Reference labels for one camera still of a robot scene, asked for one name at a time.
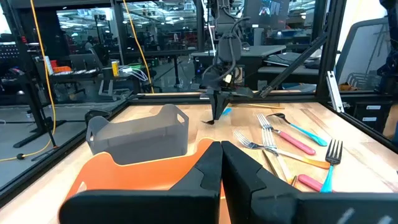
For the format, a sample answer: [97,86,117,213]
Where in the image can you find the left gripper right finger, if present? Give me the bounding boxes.
[221,141,398,224]

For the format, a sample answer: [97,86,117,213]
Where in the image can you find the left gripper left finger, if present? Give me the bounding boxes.
[58,141,223,224]

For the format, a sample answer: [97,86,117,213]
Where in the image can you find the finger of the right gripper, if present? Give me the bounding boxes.
[219,92,233,121]
[209,91,221,123]

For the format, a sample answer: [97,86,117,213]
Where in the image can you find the blue-handled black fork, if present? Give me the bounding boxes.
[266,112,328,147]
[201,106,233,126]
[320,138,344,194]

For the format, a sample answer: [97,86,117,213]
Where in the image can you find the orange plastic bin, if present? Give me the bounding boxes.
[58,138,226,224]

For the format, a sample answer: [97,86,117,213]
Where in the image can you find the pink-handled silver fork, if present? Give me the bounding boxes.
[256,113,317,156]
[297,174,325,193]

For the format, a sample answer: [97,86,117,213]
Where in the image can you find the grey desk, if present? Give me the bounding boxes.
[190,45,287,91]

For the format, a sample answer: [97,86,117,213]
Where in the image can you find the grey plastic bin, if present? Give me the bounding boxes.
[85,103,190,166]

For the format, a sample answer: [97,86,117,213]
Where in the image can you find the black monitor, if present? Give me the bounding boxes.
[243,0,290,30]

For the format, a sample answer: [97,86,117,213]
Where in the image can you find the yellow canister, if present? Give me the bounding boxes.
[111,59,121,78]

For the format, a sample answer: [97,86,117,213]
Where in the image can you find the black drawer cabinet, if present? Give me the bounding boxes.
[347,101,391,133]

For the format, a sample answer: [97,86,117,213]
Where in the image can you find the black tripod stand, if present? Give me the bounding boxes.
[12,74,68,149]

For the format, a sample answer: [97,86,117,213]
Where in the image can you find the person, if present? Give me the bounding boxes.
[83,35,96,54]
[376,0,398,147]

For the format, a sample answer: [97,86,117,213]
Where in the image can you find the dark grey chair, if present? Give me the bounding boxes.
[335,17,393,91]

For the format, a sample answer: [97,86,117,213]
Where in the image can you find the orange box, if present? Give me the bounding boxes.
[50,60,73,74]

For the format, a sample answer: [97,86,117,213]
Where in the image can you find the yellow cable with plug block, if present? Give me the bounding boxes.
[122,0,155,94]

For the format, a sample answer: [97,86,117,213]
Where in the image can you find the white cable bundle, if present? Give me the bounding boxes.
[119,64,149,83]

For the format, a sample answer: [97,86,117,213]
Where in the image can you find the silver aluminium bracket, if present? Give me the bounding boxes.
[325,70,346,114]

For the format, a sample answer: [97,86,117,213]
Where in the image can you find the black aluminium table frame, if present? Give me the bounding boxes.
[0,0,398,208]

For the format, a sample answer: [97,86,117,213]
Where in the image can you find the yellow extension cable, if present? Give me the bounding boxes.
[0,0,59,163]

